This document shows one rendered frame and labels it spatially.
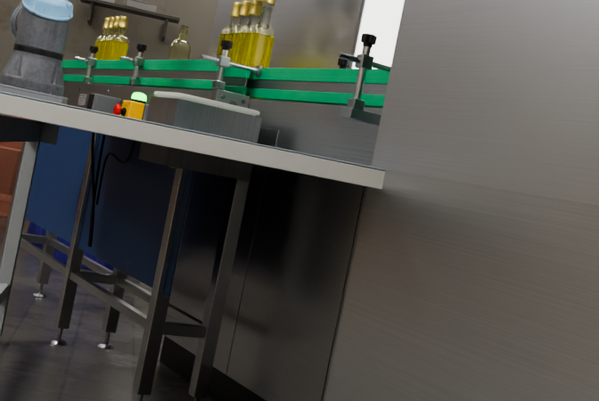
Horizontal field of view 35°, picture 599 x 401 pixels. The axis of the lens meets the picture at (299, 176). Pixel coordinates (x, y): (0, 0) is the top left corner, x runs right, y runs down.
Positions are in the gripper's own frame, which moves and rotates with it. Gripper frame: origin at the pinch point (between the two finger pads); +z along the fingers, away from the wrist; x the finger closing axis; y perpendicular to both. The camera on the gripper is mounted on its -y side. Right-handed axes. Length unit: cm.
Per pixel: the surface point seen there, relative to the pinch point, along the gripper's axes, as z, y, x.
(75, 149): 54, 95, 25
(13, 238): 84, 61, 45
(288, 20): 4.8, 9.8, -10.7
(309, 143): 40, -47, 1
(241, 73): 24.1, -6.1, 5.9
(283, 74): 23.7, -24.6, 1.6
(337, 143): 39, -58, -1
